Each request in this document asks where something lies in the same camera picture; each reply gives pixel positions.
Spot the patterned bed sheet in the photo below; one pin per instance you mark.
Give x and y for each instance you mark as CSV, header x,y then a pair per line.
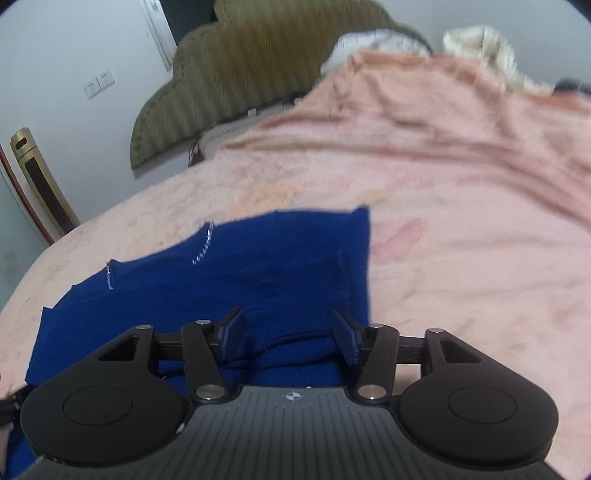
x,y
231,134

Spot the olive striped headboard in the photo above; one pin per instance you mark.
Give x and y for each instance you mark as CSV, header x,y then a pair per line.
x,y
240,69

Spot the pink fleece blanket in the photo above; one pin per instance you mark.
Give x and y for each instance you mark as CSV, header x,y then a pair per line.
x,y
461,184

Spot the reddish brown trim strip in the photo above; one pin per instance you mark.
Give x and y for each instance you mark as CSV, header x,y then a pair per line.
x,y
23,194

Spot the white door frame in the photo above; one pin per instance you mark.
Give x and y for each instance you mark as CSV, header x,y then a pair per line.
x,y
159,32

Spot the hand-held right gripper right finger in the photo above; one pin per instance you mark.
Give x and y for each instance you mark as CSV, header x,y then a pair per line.
x,y
345,337

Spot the cream fluffy cloth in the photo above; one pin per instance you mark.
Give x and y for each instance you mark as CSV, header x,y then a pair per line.
x,y
485,46

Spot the white pillow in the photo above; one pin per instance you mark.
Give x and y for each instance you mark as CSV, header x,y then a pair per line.
x,y
369,44

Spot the dark cloth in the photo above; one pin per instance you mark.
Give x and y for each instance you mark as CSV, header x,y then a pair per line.
x,y
575,86

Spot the blue knit sweater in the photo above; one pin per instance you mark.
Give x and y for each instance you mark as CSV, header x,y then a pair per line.
x,y
277,258

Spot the white wall socket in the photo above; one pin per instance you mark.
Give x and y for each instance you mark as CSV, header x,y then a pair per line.
x,y
91,89
106,78

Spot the gold tower air conditioner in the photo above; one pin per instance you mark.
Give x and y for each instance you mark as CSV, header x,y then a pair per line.
x,y
39,184

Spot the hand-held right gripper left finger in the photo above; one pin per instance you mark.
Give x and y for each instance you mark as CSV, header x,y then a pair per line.
x,y
231,334

